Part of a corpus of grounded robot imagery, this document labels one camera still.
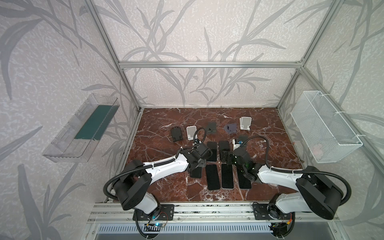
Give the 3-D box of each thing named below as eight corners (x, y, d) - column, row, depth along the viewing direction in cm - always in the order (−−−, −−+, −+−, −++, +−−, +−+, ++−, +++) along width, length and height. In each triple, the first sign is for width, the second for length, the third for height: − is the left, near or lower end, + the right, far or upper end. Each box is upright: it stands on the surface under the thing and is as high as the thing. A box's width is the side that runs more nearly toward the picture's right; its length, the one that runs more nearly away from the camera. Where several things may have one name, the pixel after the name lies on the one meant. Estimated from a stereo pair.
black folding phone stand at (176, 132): (173, 142, 102) (171, 137, 97) (171, 131, 109) (169, 125, 104) (183, 140, 104) (182, 134, 98) (180, 129, 110) (179, 123, 105)
